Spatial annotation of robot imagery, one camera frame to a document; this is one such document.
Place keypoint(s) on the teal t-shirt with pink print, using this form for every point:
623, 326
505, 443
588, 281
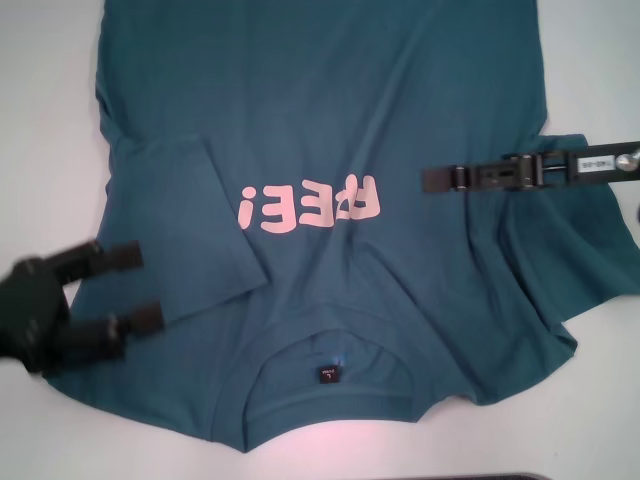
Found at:
320, 100

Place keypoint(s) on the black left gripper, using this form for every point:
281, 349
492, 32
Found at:
30, 320

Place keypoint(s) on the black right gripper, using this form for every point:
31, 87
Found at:
560, 169

